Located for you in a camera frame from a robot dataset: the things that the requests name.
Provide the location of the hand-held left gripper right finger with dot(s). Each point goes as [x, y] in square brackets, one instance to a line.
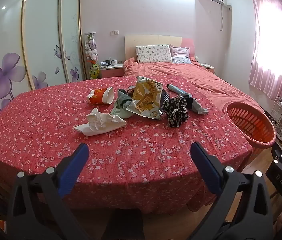
[206, 165]

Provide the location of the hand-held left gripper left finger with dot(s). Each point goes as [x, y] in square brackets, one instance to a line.
[73, 165]

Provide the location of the white tissue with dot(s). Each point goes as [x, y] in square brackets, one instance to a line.
[98, 123]

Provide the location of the dark grey cloth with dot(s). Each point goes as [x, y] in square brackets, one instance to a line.
[196, 105]

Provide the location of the black white floral scrunchie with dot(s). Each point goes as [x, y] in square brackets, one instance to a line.
[174, 112]

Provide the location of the orange plastic basket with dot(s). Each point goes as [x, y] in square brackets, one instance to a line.
[252, 123]

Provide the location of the orange white paper cup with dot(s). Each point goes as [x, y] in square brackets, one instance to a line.
[100, 96]

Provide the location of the grey green sock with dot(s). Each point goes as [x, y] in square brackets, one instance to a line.
[123, 105]

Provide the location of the black white checkered cloth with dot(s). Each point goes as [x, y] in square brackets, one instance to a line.
[166, 97]

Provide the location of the pale blue tube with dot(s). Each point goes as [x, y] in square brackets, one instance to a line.
[174, 88]

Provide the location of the gold cracker snack bag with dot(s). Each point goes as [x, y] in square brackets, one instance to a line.
[144, 97]

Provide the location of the red floral tablecloth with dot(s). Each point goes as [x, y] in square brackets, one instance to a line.
[43, 130]

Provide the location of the bed with pink duvet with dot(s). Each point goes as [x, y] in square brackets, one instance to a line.
[193, 75]

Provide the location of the pink nightstand with book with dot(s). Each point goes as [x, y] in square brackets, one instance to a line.
[209, 67]

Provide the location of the pink nightstand with mugs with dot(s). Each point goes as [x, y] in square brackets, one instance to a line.
[112, 71]

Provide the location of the white mug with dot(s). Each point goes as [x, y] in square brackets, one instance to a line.
[113, 62]

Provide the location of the clear plush toy tube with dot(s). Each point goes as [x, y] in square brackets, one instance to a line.
[92, 55]

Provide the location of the pink striped pillow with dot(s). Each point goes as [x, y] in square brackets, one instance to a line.
[181, 53]

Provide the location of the white floral pillow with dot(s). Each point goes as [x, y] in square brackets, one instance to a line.
[153, 53]

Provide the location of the pink curtain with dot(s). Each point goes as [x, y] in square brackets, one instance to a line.
[268, 55]

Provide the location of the beige pink headboard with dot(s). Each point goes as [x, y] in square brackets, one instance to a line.
[151, 41]

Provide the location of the flower print sliding wardrobe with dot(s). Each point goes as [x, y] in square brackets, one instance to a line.
[10, 42]

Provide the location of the white wall socket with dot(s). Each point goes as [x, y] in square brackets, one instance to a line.
[114, 32]

